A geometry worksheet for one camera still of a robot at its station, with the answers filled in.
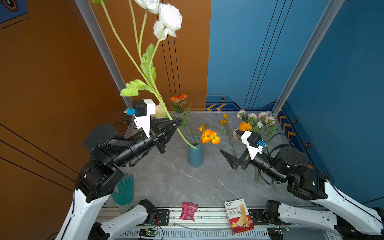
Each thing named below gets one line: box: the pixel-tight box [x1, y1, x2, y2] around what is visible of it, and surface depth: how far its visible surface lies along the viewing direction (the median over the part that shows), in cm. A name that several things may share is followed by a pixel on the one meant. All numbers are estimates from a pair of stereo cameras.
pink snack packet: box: [179, 202, 199, 222], surface depth 76 cm
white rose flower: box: [151, 103, 167, 119], surface depth 60 cm
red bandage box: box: [224, 198, 255, 234], surface depth 72 cm
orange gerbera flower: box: [169, 93, 197, 145], surface depth 76 cm
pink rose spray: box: [236, 109, 278, 137], surface depth 112 cm
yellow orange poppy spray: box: [199, 113, 238, 157], surface depth 61 cm
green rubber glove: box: [111, 172, 134, 206], surface depth 82 cm
